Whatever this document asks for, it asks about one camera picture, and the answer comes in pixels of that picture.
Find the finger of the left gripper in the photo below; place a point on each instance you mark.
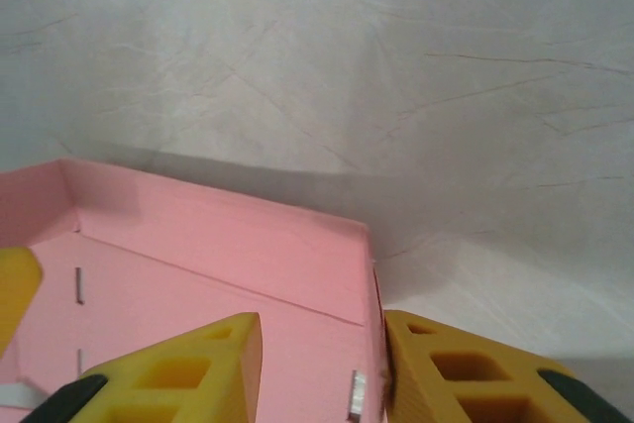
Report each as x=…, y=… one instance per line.
x=15, y=289

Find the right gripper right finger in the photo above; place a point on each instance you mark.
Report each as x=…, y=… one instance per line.
x=446, y=368

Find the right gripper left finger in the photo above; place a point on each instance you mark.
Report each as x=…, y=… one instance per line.
x=198, y=373

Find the pink cloth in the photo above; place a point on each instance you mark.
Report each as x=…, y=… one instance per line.
x=198, y=254

